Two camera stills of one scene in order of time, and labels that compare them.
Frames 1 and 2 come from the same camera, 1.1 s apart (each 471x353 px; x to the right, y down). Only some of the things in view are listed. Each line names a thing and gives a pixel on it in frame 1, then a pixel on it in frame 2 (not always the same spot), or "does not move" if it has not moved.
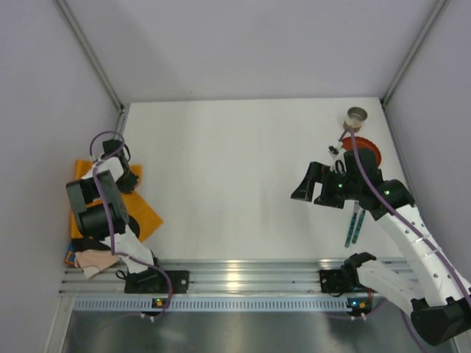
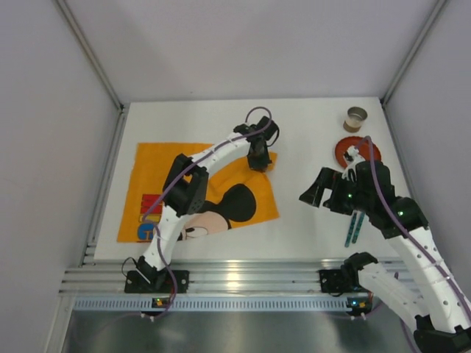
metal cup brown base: [355, 115] does not move
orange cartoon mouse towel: [138, 204] to [238, 192]
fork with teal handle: [352, 221] does not move
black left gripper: [125, 176] to [258, 158]
